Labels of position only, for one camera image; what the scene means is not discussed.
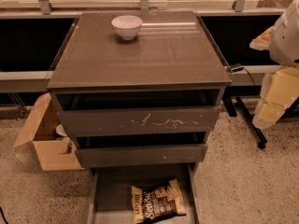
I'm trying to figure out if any brown chip bag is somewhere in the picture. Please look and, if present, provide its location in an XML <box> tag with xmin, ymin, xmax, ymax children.
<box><xmin>131</xmin><ymin>178</ymin><xmax>186</xmax><ymax>224</ymax></box>

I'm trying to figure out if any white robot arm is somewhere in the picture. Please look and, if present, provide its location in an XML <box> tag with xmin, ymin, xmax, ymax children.
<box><xmin>249</xmin><ymin>0</ymin><xmax>299</xmax><ymax>129</ymax></box>

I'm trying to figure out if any top grey drawer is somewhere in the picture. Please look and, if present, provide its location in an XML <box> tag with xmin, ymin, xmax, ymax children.
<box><xmin>52</xmin><ymin>89</ymin><xmax>222</xmax><ymax>137</ymax></box>

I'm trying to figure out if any grey drawer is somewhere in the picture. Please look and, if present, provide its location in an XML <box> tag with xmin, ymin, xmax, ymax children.
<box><xmin>52</xmin><ymin>89</ymin><xmax>222</xmax><ymax>137</ymax></box>
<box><xmin>75</xmin><ymin>132</ymin><xmax>207</xmax><ymax>168</ymax></box>
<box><xmin>87</xmin><ymin>164</ymin><xmax>202</xmax><ymax>224</ymax></box>

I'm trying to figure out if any grey drawer cabinet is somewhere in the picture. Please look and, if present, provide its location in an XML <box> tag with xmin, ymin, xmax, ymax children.
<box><xmin>46</xmin><ymin>10</ymin><xmax>233</xmax><ymax>224</ymax></box>

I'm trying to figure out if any middle grey drawer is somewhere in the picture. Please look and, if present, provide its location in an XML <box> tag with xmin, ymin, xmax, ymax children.
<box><xmin>75</xmin><ymin>132</ymin><xmax>207</xmax><ymax>168</ymax></box>

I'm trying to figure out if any bottom grey drawer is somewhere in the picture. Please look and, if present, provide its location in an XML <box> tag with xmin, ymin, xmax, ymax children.
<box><xmin>87</xmin><ymin>164</ymin><xmax>202</xmax><ymax>224</ymax></box>

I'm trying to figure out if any white ceramic bowl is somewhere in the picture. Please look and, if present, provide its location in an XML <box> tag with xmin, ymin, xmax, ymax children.
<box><xmin>111</xmin><ymin>15</ymin><xmax>143</xmax><ymax>40</ymax></box>

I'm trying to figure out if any white cup in box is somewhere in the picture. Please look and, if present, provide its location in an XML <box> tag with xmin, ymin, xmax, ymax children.
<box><xmin>56</xmin><ymin>124</ymin><xmax>67</xmax><ymax>137</ymax></box>

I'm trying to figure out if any open cardboard box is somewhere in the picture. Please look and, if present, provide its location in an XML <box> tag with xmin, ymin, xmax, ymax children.
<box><xmin>14</xmin><ymin>93</ymin><xmax>82</xmax><ymax>171</ymax></box>

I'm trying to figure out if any black table leg frame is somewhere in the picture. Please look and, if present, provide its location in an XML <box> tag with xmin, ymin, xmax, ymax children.
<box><xmin>222</xmin><ymin>94</ymin><xmax>299</xmax><ymax>149</ymax></box>

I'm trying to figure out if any black power adapter with cable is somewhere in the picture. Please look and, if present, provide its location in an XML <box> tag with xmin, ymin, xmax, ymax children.
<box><xmin>226</xmin><ymin>63</ymin><xmax>256</xmax><ymax>86</ymax></box>

